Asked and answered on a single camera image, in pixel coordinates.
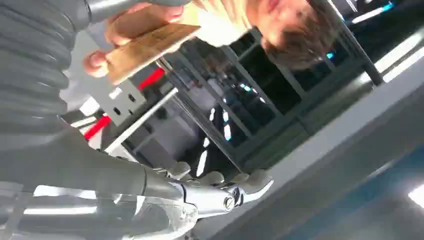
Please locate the grey panel with holes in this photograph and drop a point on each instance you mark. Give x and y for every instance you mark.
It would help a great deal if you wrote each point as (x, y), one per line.
(121, 101)

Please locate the red barrier belt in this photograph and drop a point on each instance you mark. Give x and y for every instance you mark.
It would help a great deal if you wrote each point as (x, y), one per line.
(151, 78)

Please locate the white bar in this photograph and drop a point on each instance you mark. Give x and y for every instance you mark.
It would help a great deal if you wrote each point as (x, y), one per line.
(142, 119)

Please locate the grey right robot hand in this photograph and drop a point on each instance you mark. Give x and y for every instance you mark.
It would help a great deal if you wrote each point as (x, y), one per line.
(82, 172)

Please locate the person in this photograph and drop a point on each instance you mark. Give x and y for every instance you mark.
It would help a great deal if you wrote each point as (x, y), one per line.
(285, 30)

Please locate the person's left hand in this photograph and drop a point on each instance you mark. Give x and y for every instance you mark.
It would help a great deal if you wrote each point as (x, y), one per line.
(139, 21)

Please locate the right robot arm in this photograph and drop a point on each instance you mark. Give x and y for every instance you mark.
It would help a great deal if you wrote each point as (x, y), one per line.
(33, 66)

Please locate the dark metal frame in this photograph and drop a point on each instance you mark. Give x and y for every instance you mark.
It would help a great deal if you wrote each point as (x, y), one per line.
(265, 109)

